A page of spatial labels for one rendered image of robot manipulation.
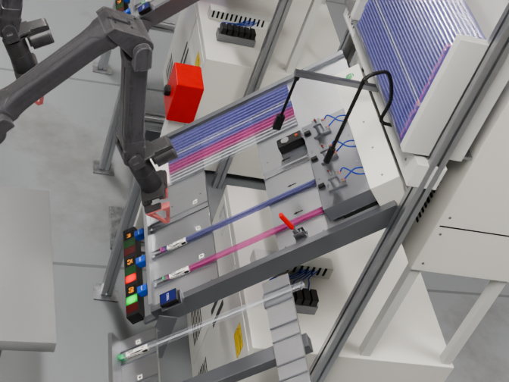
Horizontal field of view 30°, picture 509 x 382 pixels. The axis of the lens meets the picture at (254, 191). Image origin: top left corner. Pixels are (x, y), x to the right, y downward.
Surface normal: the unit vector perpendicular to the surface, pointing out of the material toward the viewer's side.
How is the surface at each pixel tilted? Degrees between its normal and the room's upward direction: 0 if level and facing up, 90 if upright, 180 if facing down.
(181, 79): 0
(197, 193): 44
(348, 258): 0
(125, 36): 97
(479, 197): 90
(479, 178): 90
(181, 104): 90
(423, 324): 0
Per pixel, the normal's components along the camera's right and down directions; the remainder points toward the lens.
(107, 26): -0.42, -0.36
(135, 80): 0.33, 0.77
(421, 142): 0.13, 0.66
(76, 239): 0.30, -0.73
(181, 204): -0.44, -0.62
